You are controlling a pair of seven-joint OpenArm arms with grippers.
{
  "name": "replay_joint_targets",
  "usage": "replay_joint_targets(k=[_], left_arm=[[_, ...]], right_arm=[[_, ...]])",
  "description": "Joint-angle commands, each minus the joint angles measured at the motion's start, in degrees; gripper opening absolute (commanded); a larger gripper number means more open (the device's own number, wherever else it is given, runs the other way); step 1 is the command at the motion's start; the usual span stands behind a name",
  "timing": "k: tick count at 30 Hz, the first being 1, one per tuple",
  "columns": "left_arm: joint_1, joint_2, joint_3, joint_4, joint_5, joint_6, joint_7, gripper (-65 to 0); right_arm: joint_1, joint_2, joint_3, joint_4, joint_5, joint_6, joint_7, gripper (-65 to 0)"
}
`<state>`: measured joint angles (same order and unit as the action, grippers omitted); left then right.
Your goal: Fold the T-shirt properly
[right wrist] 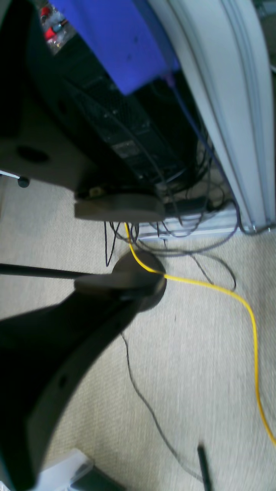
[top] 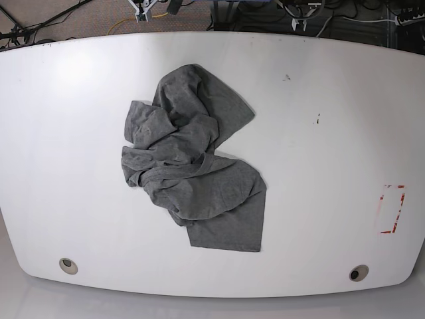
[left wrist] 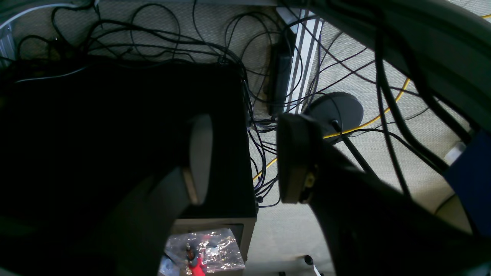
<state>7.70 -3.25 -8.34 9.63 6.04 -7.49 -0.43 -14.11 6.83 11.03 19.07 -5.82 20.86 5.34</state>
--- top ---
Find grey T-shirt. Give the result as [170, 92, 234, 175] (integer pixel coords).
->
[121, 64, 267, 253]

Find red tape rectangle marking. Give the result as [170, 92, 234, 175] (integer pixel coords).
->
[376, 185, 406, 235]

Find black tripod stand legs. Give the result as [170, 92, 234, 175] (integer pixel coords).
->
[1, 0, 92, 51]

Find white power strip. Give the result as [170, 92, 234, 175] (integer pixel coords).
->
[395, 7, 424, 26]

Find yellow cable on floor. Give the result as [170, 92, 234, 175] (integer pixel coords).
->
[106, 9, 169, 36]

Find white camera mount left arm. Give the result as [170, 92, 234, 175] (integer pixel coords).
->
[281, 1, 326, 31]

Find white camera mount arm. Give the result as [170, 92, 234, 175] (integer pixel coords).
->
[281, 1, 326, 31]
[128, 0, 157, 22]

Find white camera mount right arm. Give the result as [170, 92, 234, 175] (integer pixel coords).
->
[128, 0, 157, 22]

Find left table cable grommet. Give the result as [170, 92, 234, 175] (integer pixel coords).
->
[59, 258, 78, 275]

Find table cable grommet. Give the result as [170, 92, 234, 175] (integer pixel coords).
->
[349, 265, 369, 282]
[59, 258, 78, 275]

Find right table cable grommet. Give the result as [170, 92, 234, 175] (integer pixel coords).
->
[349, 265, 369, 282]

